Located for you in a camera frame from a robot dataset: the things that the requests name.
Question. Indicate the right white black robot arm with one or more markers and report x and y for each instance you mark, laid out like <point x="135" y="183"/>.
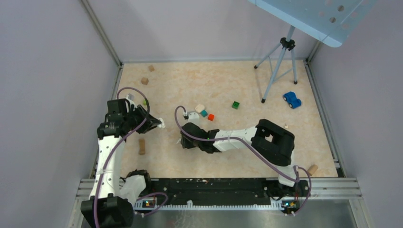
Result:
<point x="271" y="143"/>

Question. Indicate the near wooden cube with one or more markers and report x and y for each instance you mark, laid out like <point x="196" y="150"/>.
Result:
<point x="144" y="81"/>

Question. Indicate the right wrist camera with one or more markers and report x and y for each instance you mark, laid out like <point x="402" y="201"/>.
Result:
<point x="192" y="117"/>

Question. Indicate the wooden cube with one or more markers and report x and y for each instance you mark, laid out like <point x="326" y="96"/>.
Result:
<point x="144" y="81"/>
<point x="151" y="68"/>

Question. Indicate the wooden cylinder block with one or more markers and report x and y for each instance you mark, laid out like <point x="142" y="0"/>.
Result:
<point x="312" y="169"/>

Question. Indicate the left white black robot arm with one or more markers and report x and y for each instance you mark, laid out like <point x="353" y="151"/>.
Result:
<point x="106" y="207"/>

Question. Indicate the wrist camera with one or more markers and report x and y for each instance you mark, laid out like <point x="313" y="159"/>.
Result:
<point x="192" y="117"/>
<point x="130" y="99"/>

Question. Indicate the light blue perforated panel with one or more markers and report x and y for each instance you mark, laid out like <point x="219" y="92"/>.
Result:
<point x="329" y="21"/>

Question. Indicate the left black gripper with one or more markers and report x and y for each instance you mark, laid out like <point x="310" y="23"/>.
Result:
<point x="150" y="123"/>

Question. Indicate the dark green toy brick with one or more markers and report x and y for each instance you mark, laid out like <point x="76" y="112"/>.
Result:
<point x="235" y="105"/>

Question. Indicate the wooden arch block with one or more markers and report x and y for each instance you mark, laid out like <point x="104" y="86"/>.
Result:
<point x="141" y="143"/>

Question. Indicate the far wooden cube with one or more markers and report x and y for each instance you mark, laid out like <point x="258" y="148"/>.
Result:
<point x="151" y="68"/>

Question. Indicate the white earbud charging case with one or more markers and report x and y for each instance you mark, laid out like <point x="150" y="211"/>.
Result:
<point x="161" y="124"/>

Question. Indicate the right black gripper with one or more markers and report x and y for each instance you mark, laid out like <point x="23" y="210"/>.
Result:
<point x="186" y="144"/>

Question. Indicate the grey tripod stand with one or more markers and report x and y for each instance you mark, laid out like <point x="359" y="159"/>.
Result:
<point x="286" y="44"/>

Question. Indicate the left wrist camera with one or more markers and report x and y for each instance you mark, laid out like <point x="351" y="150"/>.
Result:
<point x="130" y="99"/>

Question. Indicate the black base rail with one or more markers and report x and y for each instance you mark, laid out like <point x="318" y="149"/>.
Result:
<point x="226" y="191"/>

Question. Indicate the blue toy car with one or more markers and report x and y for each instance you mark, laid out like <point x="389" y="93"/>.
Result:
<point x="292" y="100"/>

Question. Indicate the beige rounded block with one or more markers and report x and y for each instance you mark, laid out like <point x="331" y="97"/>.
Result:
<point x="199" y="108"/>

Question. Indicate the teal small cube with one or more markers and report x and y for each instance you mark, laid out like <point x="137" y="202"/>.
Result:
<point x="204" y="113"/>

